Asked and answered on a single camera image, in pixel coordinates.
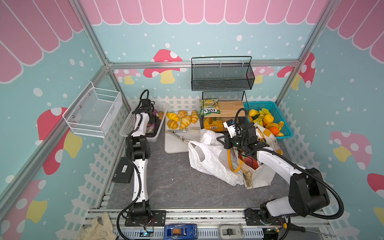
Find teal plastic fruit basket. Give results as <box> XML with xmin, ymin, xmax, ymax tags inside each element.
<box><xmin>244</xmin><ymin>101</ymin><xmax>293</xmax><ymax>140</ymax></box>

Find toy croissant back left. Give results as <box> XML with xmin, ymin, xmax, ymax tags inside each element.
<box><xmin>167</xmin><ymin>112</ymin><xmax>180</xmax><ymax>122</ymax></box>

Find green Fox's candy bag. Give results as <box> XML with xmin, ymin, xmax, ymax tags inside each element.
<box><xmin>200</xmin><ymin>99</ymin><xmax>221</xmax><ymax>116</ymax></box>

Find blue device on rail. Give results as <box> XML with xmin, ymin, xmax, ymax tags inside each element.
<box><xmin>164</xmin><ymin>224</ymin><xmax>198</xmax><ymax>240</ymax></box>

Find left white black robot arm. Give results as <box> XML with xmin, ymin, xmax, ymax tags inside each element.
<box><xmin>124</xmin><ymin>90</ymin><xmax>155</xmax><ymax>226</ymax></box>

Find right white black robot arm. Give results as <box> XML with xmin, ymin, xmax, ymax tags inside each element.
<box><xmin>217</xmin><ymin>108</ymin><xmax>345</xmax><ymax>224</ymax></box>

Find yellow snack packet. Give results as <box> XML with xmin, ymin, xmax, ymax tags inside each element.
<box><xmin>204</xmin><ymin>117</ymin><xmax>224</xmax><ymax>132</ymax></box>

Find white plastic grocery bag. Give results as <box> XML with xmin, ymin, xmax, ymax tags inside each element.
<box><xmin>188</xmin><ymin>129</ymin><xmax>244</xmax><ymax>186</ymax></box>

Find toy bread right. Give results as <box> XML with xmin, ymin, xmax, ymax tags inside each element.
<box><xmin>191</xmin><ymin>110</ymin><xmax>199</xmax><ymax>124</ymax></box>

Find beige cloth rag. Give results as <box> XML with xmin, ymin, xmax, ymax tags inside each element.
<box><xmin>76</xmin><ymin>213</ymin><xmax>118</xmax><ymax>240</ymax></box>

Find brown toy potato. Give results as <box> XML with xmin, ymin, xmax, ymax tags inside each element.
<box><xmin>157</xmin><ymin>111</ymin><xmax>164</xmax><ymax>120</ymax></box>

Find toy bread roll middle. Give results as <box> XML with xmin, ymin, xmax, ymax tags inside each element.
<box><xmin>177</xmin><ymin>110</ymin><xmax>188</xmax><ymax>119</ymax></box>

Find grey device on rail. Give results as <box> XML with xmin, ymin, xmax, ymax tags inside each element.
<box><xmin>218</xmin><ymin>225</ymin><xmax>245</xmax><ymax>240</ymax></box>

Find black box on table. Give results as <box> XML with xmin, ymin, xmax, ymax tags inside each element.
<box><xmin>112</xmin><ymin>157</ymin><xmax>134</xmax><ymax>184</ymax></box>

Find toy striped bread loaf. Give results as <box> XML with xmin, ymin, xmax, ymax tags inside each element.
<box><xmin>180</xmin><ymin>116</ymin><xmax>192</xmax><ymax>130</ymax></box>

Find cream canvas tote bag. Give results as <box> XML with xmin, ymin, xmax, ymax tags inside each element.
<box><xmin>229</xmin><ymin>124</ymin><xmax>283</xmax><ymax>190</ymax></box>

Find black mesh wall basket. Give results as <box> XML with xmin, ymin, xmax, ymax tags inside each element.
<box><xmin>191</xmin><ymin>56</ymin><xmax>255</xmax><ymax>92</ymax></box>

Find toy croissant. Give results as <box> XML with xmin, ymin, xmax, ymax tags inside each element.
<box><xmin>167</xmin><ymin>120</ymin><xmax>179</xmax><ymax>130</ymax></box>
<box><xmin>167</xmin><ymin>112</ymin><xmax>180</xmax><ymax>122</ymax></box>

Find white wire wall basket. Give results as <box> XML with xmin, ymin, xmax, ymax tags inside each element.
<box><xmin>63</xmin><ymin>82</ymin><xmax>123</xmax><ymax>138</ymax></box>

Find black wire wooden shelf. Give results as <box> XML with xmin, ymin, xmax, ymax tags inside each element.
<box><xmin>200</xmin><ymin>91</ymin><xmax>248</xmax><ymax>133</ymax></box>

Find toy banana bunch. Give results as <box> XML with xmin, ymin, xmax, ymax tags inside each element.
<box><xmin>253</xmin><ymin>115</ymin><xmax>267</xmax><ymax>127</ymax></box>

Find toy yellow lemon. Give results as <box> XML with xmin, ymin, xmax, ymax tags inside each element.
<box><xmin>263</xmin><ymin>114</ymin><xmax>274</xmax><ymax>125</ymax></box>

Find toy croissant front left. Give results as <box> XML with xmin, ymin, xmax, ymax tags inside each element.
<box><xmin>167</xmin><ymin>120</ymin><xmax>179</xmax><ymax>130</ymax></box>

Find metal tongs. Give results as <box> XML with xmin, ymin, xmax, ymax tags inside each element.
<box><xmin>166</xmin><ymin>127</ymin><xmax>201</xmax><ymax>143</ymax></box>

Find white plastic vegetable basket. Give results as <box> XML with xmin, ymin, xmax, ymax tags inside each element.
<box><xmin>119</xmin><ymin>101</ymin><xmax>170</xmax><ymax>143</ymax></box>

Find white cutting board tray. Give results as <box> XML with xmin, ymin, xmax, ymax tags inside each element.
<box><xmin>165</xmin><ymin>110</ymin><xmax>201</xmax><ymax>154</ymax></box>

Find toy orange fruit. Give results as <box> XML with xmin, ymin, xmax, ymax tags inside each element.
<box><xmin>269</xmin><ymin>126</ymin><xmax>280</xmax><ymax>136</ymax></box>

